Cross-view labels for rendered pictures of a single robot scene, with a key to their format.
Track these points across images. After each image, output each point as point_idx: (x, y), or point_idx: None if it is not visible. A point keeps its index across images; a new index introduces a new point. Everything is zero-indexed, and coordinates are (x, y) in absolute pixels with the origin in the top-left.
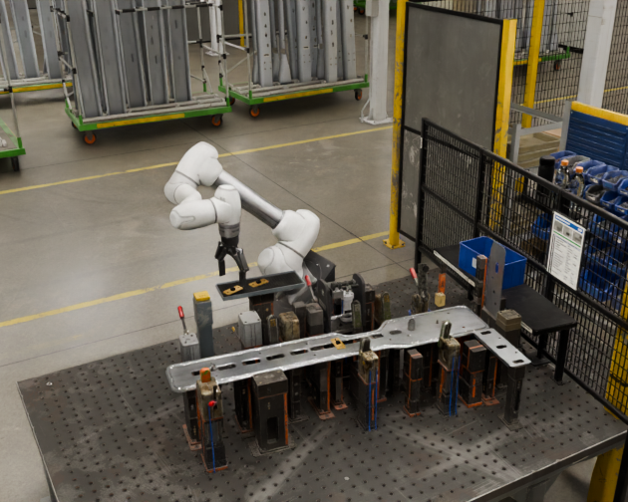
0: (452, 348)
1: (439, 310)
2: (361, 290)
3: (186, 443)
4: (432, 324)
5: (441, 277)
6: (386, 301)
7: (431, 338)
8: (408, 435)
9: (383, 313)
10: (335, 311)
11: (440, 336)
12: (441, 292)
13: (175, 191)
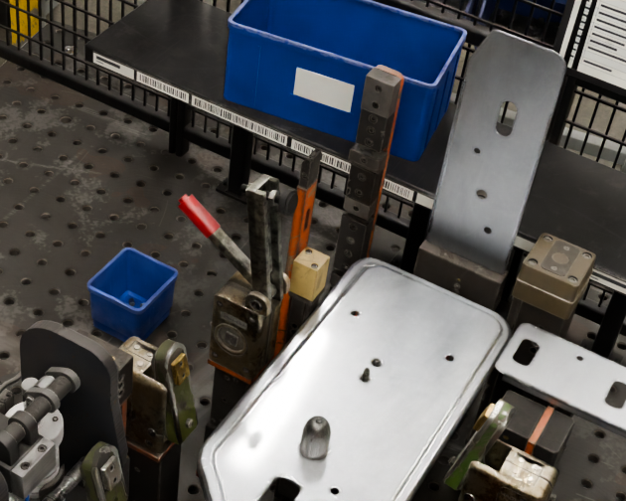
0: (547, 498)
1: (320, 313)
2: (101, 394)
3: None
4: (354, 391)
5: (306, 200)
6: (182, 379)
7: (410, 463)
8: None
9: (174, 421)
10: None
11: (465, 458)
12: (301, 246)
13: None
